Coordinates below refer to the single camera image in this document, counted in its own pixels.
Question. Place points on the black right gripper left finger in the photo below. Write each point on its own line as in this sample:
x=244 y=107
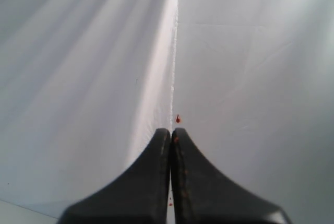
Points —
x=139 y=195

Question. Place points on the white backdrop sheet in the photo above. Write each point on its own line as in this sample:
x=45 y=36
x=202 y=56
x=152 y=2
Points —
x=85 y=83

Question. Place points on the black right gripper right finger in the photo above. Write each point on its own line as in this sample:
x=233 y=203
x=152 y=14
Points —
x=203 y=194

